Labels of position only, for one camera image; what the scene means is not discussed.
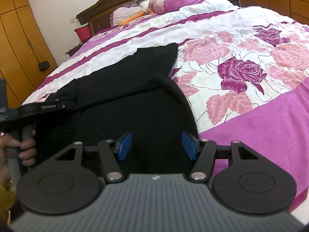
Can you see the lilac pillow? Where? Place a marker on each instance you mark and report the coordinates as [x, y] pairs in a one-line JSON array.
[[125, 14]]

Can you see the white and orange plush duck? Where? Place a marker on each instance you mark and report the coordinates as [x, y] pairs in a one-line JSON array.
[[144, 6]]

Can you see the red bucket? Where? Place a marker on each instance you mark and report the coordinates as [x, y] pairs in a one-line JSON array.
[[82, 32]]

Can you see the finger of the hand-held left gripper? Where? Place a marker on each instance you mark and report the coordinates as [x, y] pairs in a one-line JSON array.
[[45, 107]]

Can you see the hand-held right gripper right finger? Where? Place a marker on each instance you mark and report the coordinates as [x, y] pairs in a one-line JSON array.
[[189, 147]]

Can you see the floral purple and white bedspread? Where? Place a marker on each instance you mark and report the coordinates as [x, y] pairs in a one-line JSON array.
[[241, 53]]

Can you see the wooden wardrobe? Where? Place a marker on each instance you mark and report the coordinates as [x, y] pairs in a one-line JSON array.
[[21, 41]]

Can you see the person's yellow clothing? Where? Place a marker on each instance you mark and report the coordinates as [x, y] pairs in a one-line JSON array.
[[6, 203]]

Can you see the dark wooden headboard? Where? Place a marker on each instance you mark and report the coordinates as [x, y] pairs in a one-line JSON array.
[[125, 7]]

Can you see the folded floral purple quilt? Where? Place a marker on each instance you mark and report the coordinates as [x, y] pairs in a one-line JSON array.
[[183, 2]]

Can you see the person's left hand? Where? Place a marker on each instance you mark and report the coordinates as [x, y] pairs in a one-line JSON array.
[[27, 147]]

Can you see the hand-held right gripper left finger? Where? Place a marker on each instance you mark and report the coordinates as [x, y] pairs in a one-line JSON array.
[[125, 147]]

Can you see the small black pouch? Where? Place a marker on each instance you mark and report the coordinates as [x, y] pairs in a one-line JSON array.
[[44, 66]]

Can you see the dark wooden nightstand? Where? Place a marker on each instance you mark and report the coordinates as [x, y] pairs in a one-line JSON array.
[[73, 49]]

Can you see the black garment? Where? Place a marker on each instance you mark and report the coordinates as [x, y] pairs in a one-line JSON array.
[[135, 94]]

